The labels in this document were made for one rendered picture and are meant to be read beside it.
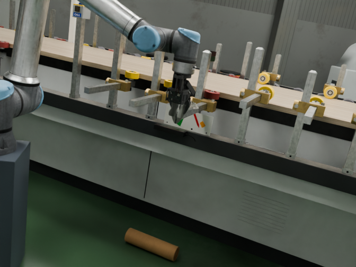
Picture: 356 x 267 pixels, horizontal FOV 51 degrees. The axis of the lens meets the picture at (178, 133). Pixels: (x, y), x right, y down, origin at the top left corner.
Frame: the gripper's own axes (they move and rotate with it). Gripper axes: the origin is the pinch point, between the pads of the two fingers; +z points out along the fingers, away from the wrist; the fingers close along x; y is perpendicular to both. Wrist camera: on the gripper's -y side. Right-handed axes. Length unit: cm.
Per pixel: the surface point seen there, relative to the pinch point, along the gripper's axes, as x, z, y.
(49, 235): -63, 83, -3
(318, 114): 53, -11, -33
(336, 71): 55, -4, -545
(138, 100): -23.5, -1.8, -8.3
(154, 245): -9, 76, -21
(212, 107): 4.4, -2.1, -32.6
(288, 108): 38, -7, -50
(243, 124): 21.2, 2.4, -33.4
